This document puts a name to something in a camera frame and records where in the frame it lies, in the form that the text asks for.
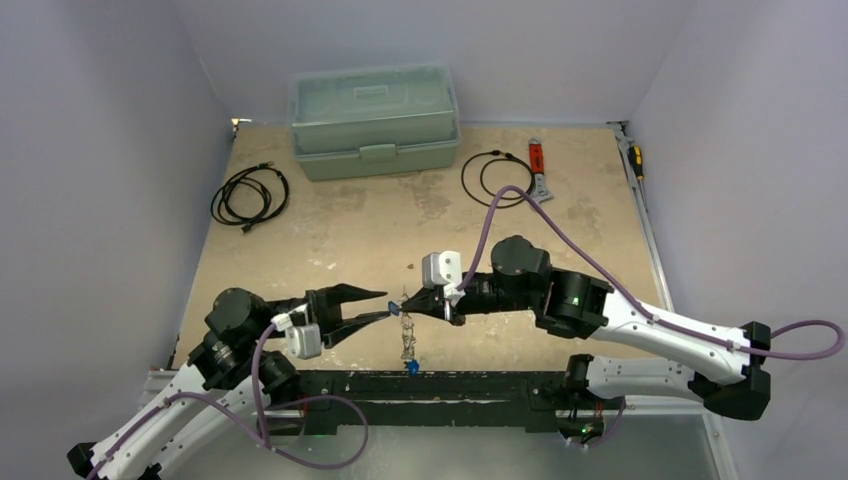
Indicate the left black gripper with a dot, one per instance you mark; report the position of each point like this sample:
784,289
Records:
324,304

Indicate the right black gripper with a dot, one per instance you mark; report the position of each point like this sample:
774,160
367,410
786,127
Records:
448,301

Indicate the metal keyring with keys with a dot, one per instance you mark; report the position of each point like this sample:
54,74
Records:
408,354

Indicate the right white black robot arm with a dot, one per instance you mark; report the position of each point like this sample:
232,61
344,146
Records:
686,358

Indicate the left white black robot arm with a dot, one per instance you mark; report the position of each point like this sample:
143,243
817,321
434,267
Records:
239,371

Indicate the green plastic toolbox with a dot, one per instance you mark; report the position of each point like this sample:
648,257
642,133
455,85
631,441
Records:
373,121

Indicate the yellow black screwdriver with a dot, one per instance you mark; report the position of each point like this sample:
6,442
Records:
635,160

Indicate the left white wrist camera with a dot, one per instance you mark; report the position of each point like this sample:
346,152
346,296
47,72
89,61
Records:
302,336

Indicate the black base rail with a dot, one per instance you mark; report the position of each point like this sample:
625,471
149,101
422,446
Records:
533,401

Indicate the red handled adjustable wrench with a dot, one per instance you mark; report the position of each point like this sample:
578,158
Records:
541,192

